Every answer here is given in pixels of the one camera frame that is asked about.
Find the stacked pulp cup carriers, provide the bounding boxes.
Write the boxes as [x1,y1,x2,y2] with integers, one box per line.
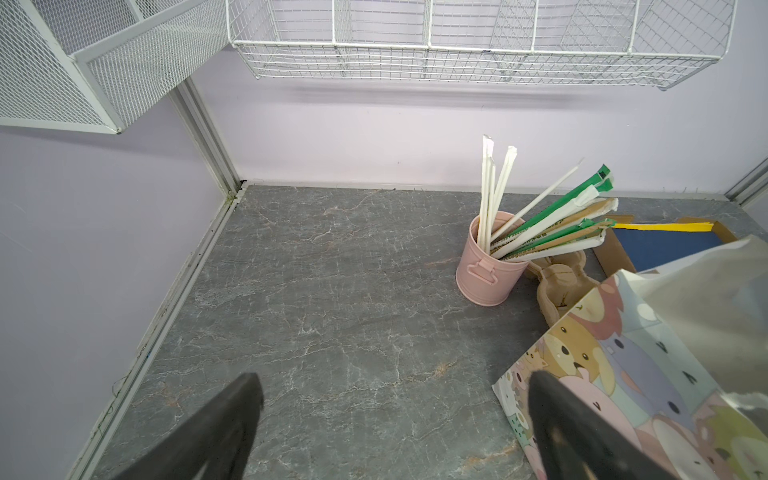
[526,251,599,327]

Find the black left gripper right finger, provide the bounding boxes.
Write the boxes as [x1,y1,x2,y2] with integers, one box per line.
[529,371,672,480]

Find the small white wire basket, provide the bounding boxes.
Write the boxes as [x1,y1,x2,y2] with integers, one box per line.
[1,1,227,134]

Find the cardboard napkin tray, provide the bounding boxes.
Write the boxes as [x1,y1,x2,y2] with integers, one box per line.
[594,215,738,277]

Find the pink metal straw bucket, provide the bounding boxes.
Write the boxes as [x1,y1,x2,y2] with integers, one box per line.
[455,216,530,307]

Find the white cartoon gift bag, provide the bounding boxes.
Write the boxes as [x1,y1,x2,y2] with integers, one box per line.
[493,236,767,479]

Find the wrapped straws bundle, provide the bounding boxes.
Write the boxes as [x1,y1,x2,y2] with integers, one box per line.
[476,135,613,260]

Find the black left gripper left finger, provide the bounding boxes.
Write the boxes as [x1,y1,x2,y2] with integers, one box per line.
[116,373,264,479]

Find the blue napkin stack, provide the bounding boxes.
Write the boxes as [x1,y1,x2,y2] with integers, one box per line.
[614,229,723,272]

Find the long white wire basket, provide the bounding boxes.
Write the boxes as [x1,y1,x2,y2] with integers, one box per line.
[226,0,738,91]

